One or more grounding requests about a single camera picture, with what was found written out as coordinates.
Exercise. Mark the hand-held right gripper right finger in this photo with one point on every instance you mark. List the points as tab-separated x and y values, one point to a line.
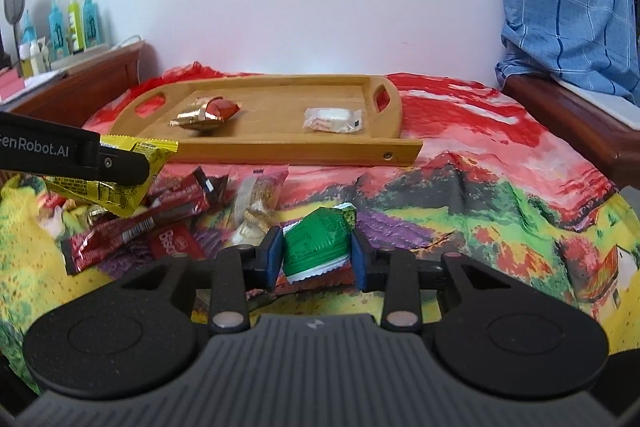
358	264

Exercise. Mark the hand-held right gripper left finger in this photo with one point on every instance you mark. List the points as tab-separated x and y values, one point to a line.
272	259

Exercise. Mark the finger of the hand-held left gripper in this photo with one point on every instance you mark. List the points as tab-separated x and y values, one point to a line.
120	167

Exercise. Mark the yellow snack packet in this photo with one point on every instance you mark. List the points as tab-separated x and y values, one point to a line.
120	199

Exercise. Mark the clear nut bar packet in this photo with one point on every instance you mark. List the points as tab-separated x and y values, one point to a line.
262	192
247	232

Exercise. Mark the green snack packet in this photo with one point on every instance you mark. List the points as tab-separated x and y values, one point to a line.
315	244

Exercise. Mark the red wafer stick packet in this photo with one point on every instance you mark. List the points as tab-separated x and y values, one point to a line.
187	194
107	239

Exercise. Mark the red biscuit packet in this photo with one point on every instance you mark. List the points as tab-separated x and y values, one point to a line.
175	244

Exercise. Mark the red gold nut packet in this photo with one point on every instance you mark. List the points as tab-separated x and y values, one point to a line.
210	111

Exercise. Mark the wooden tray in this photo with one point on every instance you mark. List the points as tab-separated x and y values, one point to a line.
280	122

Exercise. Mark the clear packet with white snack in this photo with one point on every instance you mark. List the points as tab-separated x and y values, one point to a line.
332	119

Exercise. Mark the white paper sheets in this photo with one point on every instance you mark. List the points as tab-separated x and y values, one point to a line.
42	81

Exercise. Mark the pink book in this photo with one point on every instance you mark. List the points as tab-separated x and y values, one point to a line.
11	84

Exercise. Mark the wooden bedside cabinet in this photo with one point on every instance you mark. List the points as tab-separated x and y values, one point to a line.
85	84

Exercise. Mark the white small bottles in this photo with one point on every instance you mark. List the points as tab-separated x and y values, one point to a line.
34	57

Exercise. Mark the white plastic tray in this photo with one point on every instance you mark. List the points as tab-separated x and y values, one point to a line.
80	57

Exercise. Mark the small blue spray bottle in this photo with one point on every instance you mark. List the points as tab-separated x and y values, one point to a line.
27	34

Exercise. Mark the yellow green bottle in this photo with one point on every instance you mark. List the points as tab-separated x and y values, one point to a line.
75	24

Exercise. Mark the printed blanket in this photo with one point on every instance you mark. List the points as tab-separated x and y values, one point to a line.
475	187

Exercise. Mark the wooden bed frame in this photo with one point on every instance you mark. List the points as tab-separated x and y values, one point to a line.
565	117

